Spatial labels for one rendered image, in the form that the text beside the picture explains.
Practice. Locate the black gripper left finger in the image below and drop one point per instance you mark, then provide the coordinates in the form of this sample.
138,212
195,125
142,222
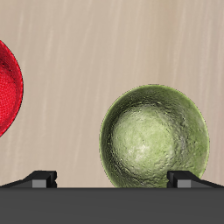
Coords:
40,176

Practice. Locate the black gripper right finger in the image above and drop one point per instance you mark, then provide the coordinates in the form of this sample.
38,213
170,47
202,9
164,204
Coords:
182,176

